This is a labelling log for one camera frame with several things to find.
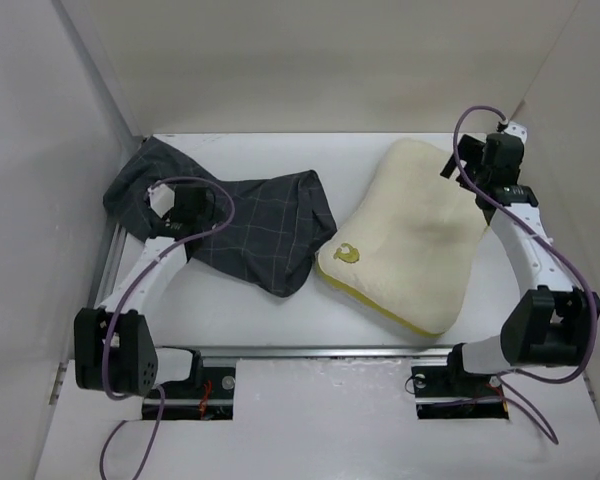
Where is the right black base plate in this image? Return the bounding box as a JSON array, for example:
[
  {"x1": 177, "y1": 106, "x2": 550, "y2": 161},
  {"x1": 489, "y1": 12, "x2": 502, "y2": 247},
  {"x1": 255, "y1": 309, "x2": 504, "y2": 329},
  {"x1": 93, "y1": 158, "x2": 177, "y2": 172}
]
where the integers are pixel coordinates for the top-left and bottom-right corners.
[{"x1": 405, "y1": 364, "x2": 509, "y2": 420}]

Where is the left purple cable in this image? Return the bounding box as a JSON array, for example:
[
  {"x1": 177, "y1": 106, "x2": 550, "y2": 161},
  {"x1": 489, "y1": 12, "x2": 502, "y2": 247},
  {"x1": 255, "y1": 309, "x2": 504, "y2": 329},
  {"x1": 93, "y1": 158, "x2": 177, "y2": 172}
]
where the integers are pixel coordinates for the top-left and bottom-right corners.
[{"x1": 99, "y1": 176, "x2": 237, "y2": 476}]

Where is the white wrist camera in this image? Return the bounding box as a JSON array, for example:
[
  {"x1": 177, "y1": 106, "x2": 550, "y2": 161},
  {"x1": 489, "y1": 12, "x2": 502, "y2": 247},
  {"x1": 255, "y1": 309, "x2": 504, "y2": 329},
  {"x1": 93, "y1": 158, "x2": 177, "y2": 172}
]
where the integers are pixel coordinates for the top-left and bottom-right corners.
[
  {"x1": 497, "y1": 119, "x2": 528, "y2": 145},
  {"x1": 147, "y1": 184, "x2": 175, "y2": 217}
]

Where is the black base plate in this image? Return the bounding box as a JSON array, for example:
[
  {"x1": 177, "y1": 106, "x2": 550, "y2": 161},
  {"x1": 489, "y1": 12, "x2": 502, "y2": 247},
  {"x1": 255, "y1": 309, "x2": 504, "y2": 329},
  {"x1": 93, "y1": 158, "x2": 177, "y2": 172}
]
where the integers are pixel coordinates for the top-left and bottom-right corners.
[
  {"x1": 162, "y1": 363, "x2": 236, "y2": 421},
  {"x1": 405, "y1": 364, "x2": 509, "y2": 420}
]

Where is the purple cable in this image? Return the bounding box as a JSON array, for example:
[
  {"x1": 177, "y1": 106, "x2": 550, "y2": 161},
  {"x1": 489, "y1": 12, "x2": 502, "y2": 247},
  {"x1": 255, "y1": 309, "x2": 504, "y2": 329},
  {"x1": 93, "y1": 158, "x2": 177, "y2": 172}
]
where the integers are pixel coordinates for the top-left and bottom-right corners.
[
  {"x1": 99, "y1": 176, "x2": 237, "y2": 476},
  {"x1": 452, "y1": 103, "x2": 596, "y2": 446}
]

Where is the front aluminium rail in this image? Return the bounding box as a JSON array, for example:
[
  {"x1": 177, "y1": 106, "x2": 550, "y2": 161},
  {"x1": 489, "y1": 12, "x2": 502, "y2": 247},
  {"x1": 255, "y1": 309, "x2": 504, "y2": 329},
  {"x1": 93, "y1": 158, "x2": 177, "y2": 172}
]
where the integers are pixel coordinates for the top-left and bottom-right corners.
[{"x1": 199, "y1": 346, "x2": 456, "y2": 361}]

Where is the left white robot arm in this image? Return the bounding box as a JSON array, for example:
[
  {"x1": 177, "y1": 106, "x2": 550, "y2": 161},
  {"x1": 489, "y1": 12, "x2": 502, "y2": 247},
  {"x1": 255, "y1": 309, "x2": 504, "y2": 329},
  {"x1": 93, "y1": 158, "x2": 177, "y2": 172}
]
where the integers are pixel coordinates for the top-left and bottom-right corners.
[{"x1": 73, "y1": 184, "x2": 234, "y2": 398}]

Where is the cream pillow with yellow edge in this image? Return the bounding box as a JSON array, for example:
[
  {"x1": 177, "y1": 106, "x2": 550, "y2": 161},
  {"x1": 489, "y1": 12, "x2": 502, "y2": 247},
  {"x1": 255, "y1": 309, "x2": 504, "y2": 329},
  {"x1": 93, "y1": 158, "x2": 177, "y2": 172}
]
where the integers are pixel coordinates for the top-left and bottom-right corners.
[{"x1": 316, "y1": 139, "x2": 486, "y2": 337}]

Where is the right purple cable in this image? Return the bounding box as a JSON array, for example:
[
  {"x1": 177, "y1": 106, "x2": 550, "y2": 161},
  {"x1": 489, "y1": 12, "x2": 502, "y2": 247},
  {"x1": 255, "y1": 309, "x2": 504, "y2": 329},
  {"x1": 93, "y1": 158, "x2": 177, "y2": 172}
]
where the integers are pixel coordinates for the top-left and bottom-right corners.
[{"x1": 452, "y1": 103, "x2": 596, "y2": 446}]

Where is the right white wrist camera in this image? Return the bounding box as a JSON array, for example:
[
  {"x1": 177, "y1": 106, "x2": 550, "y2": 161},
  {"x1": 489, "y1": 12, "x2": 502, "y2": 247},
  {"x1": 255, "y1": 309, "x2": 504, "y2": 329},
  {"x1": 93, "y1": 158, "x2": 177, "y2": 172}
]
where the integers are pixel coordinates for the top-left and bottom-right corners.
[{"x1": 497, "y1": 119, "x2": 528, "y2": 145}]

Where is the left aluminium rail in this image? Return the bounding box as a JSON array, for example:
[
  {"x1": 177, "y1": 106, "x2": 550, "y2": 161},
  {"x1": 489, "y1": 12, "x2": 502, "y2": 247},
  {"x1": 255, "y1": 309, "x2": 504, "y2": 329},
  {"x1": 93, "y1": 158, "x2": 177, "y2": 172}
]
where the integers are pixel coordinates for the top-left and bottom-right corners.
[{"x1": 94, "y1": 224, "x2": 127, "y2": 305}]

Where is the dark plaid pillowcase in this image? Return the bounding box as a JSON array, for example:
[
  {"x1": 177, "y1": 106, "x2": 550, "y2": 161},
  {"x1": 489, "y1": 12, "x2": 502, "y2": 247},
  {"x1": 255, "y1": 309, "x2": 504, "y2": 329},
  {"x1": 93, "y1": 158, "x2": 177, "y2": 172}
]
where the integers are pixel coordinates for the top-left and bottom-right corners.
[{"x1": 103, "y1": 137, "x2": 337, "y2": 298}]

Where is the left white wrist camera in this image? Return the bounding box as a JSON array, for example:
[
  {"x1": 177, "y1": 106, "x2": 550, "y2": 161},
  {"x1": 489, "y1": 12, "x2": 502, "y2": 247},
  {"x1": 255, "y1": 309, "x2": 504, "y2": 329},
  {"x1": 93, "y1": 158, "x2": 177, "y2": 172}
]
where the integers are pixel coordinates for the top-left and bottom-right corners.
[{"x1": 147, "y1": 184, "x2": 175, "y2": 217}]

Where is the aluminium rail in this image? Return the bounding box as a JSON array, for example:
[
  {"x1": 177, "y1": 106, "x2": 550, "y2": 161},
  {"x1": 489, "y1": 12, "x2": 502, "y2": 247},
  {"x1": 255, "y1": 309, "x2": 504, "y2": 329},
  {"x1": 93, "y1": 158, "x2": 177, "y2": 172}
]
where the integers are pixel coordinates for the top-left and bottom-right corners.
[
  {"x1": 94, "y1": 224, "x2": 127, "y2": 305},
  {"x1": 199, "y1": 346, "x2": 456, "y2": 361}
]

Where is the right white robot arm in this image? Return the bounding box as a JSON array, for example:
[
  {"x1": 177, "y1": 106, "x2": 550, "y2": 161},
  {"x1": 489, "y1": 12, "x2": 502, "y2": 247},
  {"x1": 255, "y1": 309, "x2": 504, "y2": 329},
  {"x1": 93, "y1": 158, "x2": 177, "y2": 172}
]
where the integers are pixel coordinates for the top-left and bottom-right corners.
[{"x1": 441, "y1": 126, "x2": 600, "y2": 394}]

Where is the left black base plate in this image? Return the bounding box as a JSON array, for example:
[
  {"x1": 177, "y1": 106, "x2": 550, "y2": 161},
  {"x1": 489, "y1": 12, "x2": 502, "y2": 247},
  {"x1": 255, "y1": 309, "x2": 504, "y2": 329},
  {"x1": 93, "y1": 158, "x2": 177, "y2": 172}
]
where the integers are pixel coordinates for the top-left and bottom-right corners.
[{"x1": 162, "y1": 363, "x2": 236, "y2": 421}]

